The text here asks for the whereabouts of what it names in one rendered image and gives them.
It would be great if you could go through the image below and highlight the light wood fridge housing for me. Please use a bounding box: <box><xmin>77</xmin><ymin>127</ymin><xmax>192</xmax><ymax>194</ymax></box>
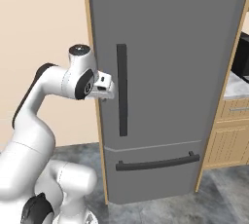
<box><xmin>81</xmin><ymin>0</ymin><xmax>249</xmax><ymax>206</ymax></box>

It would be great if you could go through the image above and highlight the grey fridge door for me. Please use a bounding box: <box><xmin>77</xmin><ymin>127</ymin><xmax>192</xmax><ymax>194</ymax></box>
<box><xmin>86</xmin><ymin>0</ymin><xmax>249</xmax><ymax>153</ymax></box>

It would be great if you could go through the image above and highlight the grey drawer handle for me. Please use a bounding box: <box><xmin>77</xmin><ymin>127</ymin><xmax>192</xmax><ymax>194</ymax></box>
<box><xmin>228</xmin><ymin>105</ymin><xmax>249</xmax><ymax>112</ymax></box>

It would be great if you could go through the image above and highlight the light wood drawer front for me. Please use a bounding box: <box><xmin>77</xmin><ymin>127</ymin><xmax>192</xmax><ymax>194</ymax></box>
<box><xmin>215</xmin><ymin>97</ymin><xmax>249</xmax><ymax>123</ymax></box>

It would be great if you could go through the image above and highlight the light wood cupboard door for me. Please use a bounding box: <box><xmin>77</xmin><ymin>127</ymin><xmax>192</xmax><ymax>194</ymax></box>
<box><xmin>203</xmin><ymin>123</ymin><xmax>249</xmax><ymax>169</ymax></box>

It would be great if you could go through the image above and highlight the grey fridge freezer drawer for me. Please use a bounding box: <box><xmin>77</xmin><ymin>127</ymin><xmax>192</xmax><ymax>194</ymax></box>
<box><xmin>103</xmin><ymin>139</ymin><xmax>209</xmax><ymax>205</ymax></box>

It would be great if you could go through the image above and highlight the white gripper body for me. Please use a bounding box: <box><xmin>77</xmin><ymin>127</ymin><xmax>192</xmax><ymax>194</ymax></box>
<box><xmin>88</xmin><ymin>87</ymin><xmax>116</xmax><ymax>102</ymax></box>

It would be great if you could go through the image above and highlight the dark horizontal freezer drawer handle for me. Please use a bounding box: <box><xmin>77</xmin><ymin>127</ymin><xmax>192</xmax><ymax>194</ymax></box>
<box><xmin>115</xmin><ymin>150</ymin><xmax>201</xmax><ymax>172</ymax></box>

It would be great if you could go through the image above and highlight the black microwave oven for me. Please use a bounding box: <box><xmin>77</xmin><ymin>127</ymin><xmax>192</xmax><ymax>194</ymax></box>
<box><xmin>231</xmin><ymin>31</ymin><xmax>249</xmax><ymax>85</ymax></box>

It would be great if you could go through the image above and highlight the dark vertical fridge door handle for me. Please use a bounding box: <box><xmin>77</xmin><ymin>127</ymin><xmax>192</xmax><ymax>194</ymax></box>
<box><xmin>116</xmin><ymin>43</ymin><xmax>129</xmax><ymax>137</ymax></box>

